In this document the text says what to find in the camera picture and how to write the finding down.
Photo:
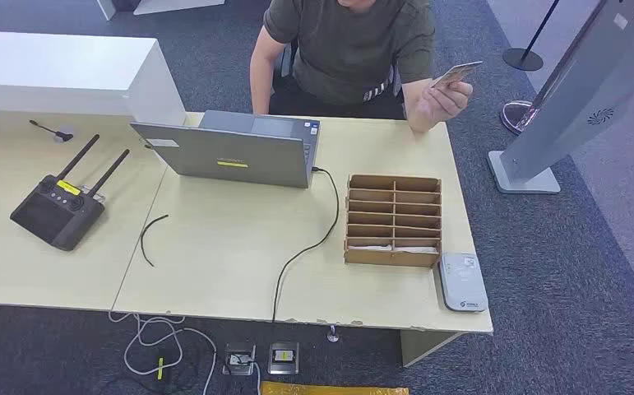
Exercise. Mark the black stanchion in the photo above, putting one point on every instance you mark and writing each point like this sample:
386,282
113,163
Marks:
522,59

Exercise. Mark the person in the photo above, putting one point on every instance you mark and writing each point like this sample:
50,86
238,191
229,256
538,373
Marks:
349,49

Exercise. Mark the grey kiosk stand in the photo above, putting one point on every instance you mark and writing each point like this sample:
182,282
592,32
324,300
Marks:
583,92

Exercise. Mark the floor socket with yellow label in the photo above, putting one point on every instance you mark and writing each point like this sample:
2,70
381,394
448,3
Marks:
283,357

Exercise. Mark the person's left forearm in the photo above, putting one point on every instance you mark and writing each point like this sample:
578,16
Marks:
416,106

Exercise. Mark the person's left hand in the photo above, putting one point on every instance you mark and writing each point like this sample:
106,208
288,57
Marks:
450,101

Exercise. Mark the white room key card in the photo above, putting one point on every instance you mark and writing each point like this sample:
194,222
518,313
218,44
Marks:
417,250
370,248

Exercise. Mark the metal desk foot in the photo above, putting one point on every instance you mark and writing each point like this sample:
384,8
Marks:
333,335

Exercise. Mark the desk leg panel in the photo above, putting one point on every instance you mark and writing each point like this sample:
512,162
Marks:
423,344

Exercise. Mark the grey round desk grommet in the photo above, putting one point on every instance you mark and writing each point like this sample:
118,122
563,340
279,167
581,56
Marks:
69,131

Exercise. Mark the white counter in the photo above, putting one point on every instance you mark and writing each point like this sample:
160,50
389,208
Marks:
49,65

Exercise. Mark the person's right forearm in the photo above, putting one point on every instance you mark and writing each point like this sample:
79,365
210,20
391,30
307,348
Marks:
260,87

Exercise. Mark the black remote controller with antennas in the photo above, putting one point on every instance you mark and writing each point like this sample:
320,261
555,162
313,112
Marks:
55,215

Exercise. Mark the chrome stanchion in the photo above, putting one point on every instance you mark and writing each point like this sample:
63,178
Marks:
515,115

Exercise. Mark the grey laptop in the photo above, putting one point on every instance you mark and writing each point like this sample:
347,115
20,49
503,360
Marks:
229,155

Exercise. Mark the white furniture base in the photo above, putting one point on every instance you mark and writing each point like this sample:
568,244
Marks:
175,4

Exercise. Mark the floor socket with plug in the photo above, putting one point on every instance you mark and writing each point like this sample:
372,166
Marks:
238,360

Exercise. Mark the white card reader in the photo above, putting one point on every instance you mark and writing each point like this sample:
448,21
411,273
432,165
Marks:
462,283

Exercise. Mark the yellow package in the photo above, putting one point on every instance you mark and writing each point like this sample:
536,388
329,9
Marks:
333,389

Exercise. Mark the wooden card organizer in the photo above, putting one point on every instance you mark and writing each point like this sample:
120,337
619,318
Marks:
393,260

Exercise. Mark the office chair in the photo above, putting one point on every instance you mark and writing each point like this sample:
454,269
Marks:
285,62

